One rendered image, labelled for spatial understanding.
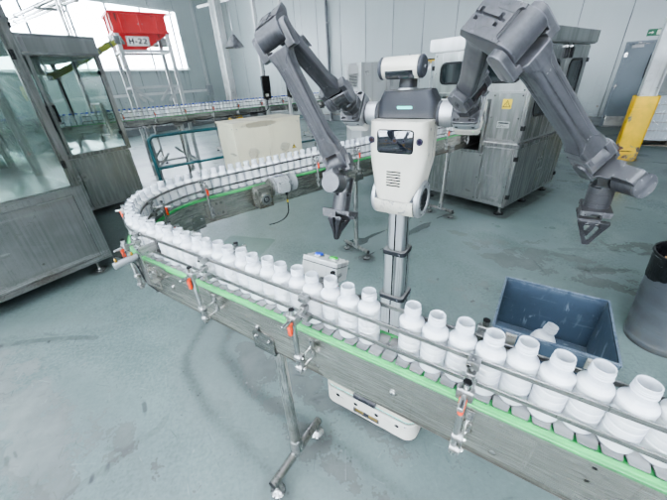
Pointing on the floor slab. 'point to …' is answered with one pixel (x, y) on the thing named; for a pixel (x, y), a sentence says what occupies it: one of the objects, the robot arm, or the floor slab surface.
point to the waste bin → (650, 306)
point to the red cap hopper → (145, 26)
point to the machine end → (506, 127)
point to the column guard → (635, 126)
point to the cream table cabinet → (259, 137)
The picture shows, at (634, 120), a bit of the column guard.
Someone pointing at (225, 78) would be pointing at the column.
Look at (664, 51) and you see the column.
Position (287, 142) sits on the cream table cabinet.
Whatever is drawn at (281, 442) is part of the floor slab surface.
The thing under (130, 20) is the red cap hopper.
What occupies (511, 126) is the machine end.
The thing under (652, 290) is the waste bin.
